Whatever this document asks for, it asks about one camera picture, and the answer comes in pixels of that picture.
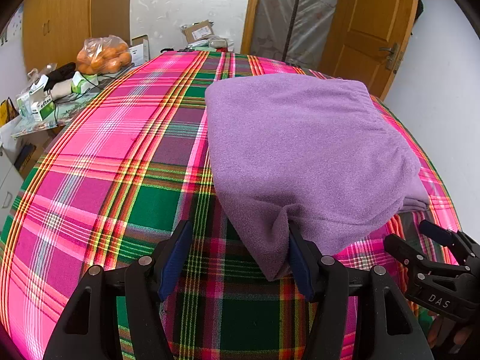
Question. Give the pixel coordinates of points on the purple fleece garment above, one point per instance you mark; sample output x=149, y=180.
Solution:
x=300, y=150

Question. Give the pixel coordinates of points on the brown cardboard carton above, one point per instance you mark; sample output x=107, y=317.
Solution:
x=33, y=153

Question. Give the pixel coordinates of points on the cardboard parcel box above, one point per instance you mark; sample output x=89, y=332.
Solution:
x=198, y=32

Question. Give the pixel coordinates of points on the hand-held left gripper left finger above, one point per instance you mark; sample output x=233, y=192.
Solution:
x=174, y=258

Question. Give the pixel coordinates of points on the yellow bag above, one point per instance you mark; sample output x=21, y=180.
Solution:
x=6, y=110

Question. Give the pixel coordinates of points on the black pouch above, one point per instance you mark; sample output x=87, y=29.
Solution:
x=60, y=75

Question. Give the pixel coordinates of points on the dark hanging cloth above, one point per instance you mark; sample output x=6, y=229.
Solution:
x=417, y=11

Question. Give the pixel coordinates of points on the white drawer cabinet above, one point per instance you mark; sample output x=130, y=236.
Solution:
x=8, y=191

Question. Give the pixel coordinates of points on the wooden door frame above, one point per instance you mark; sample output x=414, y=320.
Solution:
x=251, y=7

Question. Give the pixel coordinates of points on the grey plastic sheet curtain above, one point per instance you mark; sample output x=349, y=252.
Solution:
x=296, y=11

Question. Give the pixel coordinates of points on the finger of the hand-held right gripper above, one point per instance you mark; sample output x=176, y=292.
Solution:
x=403, y=249
x=437, y=232

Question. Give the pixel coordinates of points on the wooden door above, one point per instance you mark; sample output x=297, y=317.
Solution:
x=371, y=15

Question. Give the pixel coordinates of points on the green white medicine box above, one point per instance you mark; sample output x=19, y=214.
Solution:
x=43, y=109

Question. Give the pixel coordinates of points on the pink green plaid blanket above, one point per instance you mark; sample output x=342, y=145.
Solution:
x=112, y=165

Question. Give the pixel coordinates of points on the person's right hand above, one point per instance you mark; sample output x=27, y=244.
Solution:
x=436, y=330

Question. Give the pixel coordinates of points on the bag of oranges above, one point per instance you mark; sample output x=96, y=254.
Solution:
x=103, y=58

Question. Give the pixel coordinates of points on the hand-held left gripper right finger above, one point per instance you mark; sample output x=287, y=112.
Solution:
x=300, y=266

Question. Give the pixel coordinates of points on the folding table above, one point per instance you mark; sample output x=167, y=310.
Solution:
x=71, y=110

